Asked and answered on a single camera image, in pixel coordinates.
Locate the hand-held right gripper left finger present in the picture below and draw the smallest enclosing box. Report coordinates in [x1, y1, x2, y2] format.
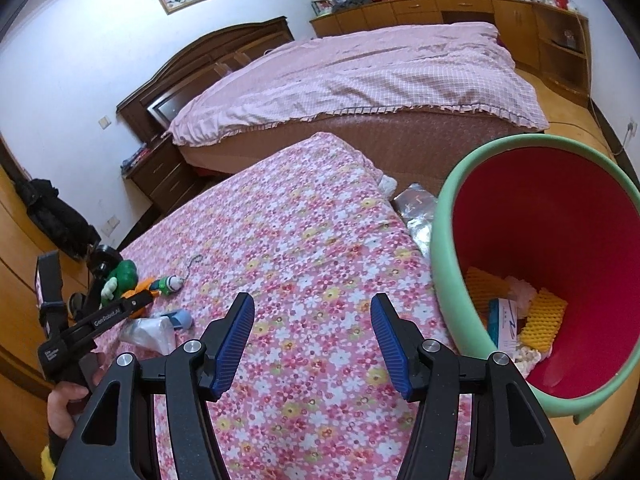
[52, 291, 256, 480]

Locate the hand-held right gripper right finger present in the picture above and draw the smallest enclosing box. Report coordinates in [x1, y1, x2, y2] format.
[370, 292, 576, 480]

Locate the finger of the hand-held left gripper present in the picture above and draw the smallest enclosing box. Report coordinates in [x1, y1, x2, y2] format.
[119, 291, 155, 319]

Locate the yellow foam net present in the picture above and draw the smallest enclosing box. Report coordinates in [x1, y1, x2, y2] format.
[465, 266, 512, 313]
[519, 286, 569, 357]

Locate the white and blue box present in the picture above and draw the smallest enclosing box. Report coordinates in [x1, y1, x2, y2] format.
[487, 297, 526, 361]

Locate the white tissue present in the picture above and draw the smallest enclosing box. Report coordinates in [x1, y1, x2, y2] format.
[515, 345, 544, 377]

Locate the pink tissue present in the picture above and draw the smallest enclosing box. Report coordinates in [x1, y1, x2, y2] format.
[502, 275, 538, 318]

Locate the green and red bin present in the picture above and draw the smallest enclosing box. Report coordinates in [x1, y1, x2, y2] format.
[431, 133, 640, 423]

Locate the person's left hand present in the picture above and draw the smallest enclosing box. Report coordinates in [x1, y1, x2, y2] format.
[46, 351, 110, 441]

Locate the clear plastic bag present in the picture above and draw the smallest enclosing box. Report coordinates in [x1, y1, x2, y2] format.
[119, 312, 177, 356]

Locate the green flower toy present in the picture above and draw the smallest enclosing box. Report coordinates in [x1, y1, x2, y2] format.
[100, 259, 138, 311]

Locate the light blue tube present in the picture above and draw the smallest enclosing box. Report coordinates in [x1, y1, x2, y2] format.
[160, 309, 193, 332]

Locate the wooden wardrobe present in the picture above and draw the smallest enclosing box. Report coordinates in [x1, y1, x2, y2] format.
[0, 160, 96, 461]

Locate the dark hanging jacket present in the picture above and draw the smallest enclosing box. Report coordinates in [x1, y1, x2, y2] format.
[12, 177, 101, 261]

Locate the pink floral cloth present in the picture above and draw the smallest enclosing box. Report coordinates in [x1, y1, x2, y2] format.
[92, 131, 473, 480]

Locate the dark wooden nightstand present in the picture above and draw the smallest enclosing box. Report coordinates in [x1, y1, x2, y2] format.
[122, 137, 206, 213]

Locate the silver foil bag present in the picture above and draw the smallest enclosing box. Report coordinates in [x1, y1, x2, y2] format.
[391, 183, 441, 261]

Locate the stack of magazines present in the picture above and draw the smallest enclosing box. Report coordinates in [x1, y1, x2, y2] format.
[122, 147, 151, 171]

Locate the brown bed base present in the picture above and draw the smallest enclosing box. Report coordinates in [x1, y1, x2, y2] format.
[177, 110, 501, 191]

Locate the dark wooden headboard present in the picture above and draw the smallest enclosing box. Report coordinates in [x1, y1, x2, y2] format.
[116, 16, 296, 143]

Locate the pink checked bedspread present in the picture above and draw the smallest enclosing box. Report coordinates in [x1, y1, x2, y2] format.
[167, 21, 551, 148]

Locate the long wooden cabinet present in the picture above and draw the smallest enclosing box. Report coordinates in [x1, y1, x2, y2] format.
[309, 0, 591, 96]

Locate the toy figure keychain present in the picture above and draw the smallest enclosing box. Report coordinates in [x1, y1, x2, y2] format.
[134, 254, 207, 302]

